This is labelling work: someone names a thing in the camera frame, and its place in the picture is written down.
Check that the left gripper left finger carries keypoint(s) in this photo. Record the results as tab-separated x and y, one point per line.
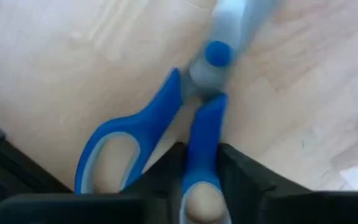
73	208

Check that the black metal rig frame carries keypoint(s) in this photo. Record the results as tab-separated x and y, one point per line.
11	168

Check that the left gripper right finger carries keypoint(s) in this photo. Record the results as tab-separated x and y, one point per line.
291	208

